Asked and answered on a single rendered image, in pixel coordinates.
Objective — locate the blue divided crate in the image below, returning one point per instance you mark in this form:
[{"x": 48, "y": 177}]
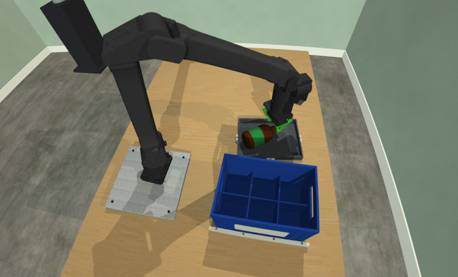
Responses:
[{"x": 267, "y": 197}]

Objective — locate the brown bottle with green label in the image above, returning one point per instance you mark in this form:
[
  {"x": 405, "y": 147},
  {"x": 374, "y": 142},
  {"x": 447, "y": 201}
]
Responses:
[{"x": 258, "y": 135}]

